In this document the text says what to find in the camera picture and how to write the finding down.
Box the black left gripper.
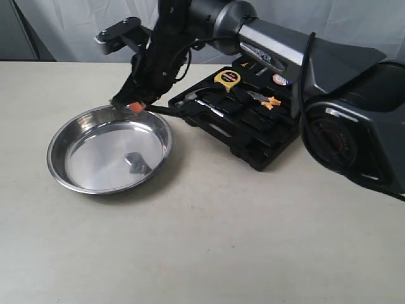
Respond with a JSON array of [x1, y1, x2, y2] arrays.
[[112, 18, 192, 113]]

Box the white wrinkled backdrop curtain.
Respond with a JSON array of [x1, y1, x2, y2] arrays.
[[16, 0, 404, 63]]

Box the clear handled test screwdriver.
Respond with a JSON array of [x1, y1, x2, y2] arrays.
[[255, 67, 268, 77]]

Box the black handled adjustable wrench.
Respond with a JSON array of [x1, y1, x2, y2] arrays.
[[109, 98, 190, 118]]

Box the steel claw hammer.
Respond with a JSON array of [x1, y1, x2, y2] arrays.
[[175, 85, 232, 140]]

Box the blue electrical tape roll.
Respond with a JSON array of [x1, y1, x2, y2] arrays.
[[271, 73, 292, 86]]

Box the round stainless steel pan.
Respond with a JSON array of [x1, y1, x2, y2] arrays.
[[46, 106, 173, 195]]

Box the black plastic tool case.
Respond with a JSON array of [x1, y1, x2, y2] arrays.
[[168, 56, 299, 171]]

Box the yellow handled pliers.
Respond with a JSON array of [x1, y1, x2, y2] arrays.
[[247, 91, 282, 110]]

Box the yellow measuring tape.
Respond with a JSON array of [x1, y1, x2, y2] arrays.
[[214, 70, 241, 92]]

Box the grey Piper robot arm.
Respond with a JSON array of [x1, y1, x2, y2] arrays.
[[111, 1, 404, 200]]

